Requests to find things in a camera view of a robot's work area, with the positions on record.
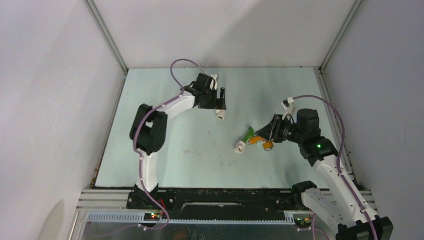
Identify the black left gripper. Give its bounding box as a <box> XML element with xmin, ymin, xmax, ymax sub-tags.
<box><xmin>199</xmin><ymin>87</ymin><xmax>226</xmax><ymax>111</ymax></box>

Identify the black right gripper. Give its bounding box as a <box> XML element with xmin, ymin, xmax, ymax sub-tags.
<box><xmin>255</xmin><ymin>113</ymin><xmax>305</xmax><ymax>144</ymax></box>

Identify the orange water faucet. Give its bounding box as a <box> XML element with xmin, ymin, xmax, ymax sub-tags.
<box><xmin>247</xmin><ymin>135</ymin><xmax>274</xmax><ymax>152</ymax></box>

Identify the green water faucet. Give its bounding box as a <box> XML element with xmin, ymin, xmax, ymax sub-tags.
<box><xmin>242</xmin><ymin>126</ymin><xmax>255</xmax><ymax>144</ymax></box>

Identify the white pipe elbow fitting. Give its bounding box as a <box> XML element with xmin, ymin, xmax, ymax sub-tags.
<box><xmin>234</xmin><ymin>140</ymin><xmax>246</xmax><ymax>154</ymax></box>

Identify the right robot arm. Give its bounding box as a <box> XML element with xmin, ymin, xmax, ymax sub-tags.
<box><xmin>255</xmin><ymin>108</ymin><xmax>394</xmax><ymax>240</ymax></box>

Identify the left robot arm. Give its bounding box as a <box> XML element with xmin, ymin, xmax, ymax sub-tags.
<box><xmin>129</xmin><ymin>72</ymin><xmax>227</xmax><ymax>208</ymax></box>

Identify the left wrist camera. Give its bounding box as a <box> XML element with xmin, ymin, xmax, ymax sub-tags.
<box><xmin>208</xmin><ymin>74</ymin><xmax>218</xmax><ymax>90</ymax></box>

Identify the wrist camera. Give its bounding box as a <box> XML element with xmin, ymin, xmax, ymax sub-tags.
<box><xmin>208</xmin><ymin>74</ymin><xmax>218</xmax><ymax>90</ymax></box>
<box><xmin>281</xmin><ymin>97</ymin><xmax>295</xmax><ymax>123</ymax></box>

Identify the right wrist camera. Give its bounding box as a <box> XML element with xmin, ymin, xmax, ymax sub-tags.
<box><xmin>281</xmin><ymin>97</ymin><xmax>295</xmax><ymax>123</ymax></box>

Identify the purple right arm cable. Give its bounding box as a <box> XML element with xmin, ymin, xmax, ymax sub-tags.
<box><xmin>293</xmin><ymin>95</ymin><xmax>379</xmax><ymax>240</ymax></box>

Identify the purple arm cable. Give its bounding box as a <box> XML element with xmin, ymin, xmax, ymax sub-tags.
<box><xmin>132</xmin><ymin>58</ymin><xmax>208</xmax><ymax>231</ymax></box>
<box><xmin>293</xmin><ymin>95</ymin><xmax>379</xmax><ymax>240</ymax></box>

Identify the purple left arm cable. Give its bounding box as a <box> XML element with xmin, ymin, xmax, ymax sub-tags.
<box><xmin>132</xmin><ymin>58</ymin><xmax>208</xmax><ymax>231</ymax></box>

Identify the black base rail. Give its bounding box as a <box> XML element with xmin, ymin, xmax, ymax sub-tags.
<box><xmin>126</xmin><ymin>187</ymin><xmax>309</xmax><ymax>222</ymax></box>

